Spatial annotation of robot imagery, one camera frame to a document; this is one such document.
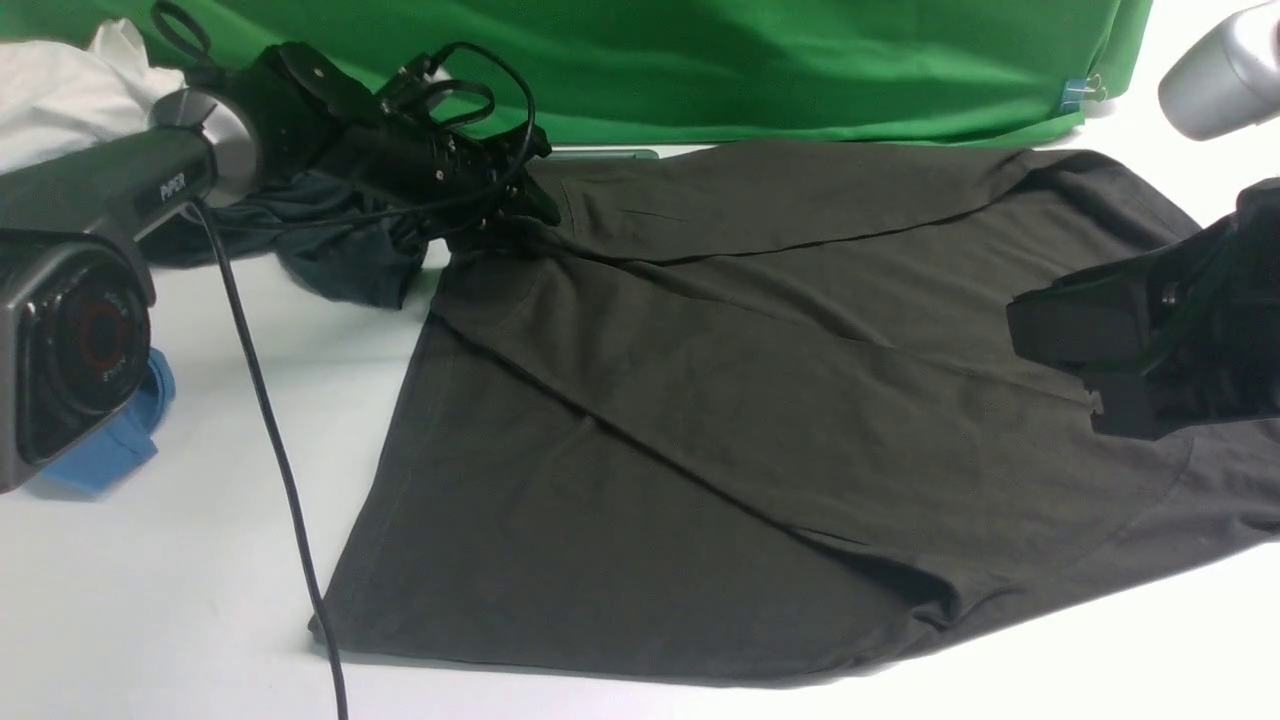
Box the blue binder clip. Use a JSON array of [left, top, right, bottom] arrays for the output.
[[1059, 73, 1108, 114]]

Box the blue crumpled garment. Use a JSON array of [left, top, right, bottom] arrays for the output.
[[40, 347, 177, 495]]

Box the white crumpled garment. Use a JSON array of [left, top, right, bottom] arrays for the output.
[[1, 19, 186, 173]]

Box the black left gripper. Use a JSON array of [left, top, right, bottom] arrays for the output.
[[320, 60, 561, 232]]

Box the metal table cable tray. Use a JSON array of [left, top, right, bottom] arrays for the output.
[[547, 149, 660, 161]]

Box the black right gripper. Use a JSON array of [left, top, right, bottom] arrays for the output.
[[1006, 179, 1279, 441]]

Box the dark teal crumpled garment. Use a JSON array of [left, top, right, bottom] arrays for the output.
[[140, 170, 451, 309]]

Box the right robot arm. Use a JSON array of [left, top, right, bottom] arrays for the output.
[[1006, 1, 1279, 441]]

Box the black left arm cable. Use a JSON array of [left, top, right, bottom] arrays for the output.
[[186, 40, 541, 720]]

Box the green backdrop cloth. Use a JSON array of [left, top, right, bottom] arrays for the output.
[[0, 0, 1153, 149]]

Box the dark gray long-sleeve top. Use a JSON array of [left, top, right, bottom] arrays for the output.
[[325, 141, 1277, 682]]

